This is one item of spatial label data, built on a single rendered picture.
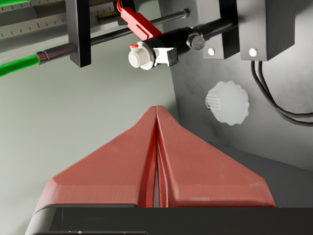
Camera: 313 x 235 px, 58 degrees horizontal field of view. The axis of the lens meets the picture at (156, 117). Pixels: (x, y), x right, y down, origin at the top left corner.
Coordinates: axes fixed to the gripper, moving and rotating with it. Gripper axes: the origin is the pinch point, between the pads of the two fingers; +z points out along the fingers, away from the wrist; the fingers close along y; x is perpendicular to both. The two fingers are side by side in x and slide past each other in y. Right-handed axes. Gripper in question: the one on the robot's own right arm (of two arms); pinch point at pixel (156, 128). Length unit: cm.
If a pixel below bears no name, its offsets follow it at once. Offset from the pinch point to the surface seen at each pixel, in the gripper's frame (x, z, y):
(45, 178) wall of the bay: 32.5, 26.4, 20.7
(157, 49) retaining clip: 2.6, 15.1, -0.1
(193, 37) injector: 2.4, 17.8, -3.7
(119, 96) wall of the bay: 24.3, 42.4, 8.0
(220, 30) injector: 3.7, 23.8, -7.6
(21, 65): 9.0, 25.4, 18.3
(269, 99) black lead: 9.9, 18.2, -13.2
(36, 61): 9.2, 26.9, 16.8
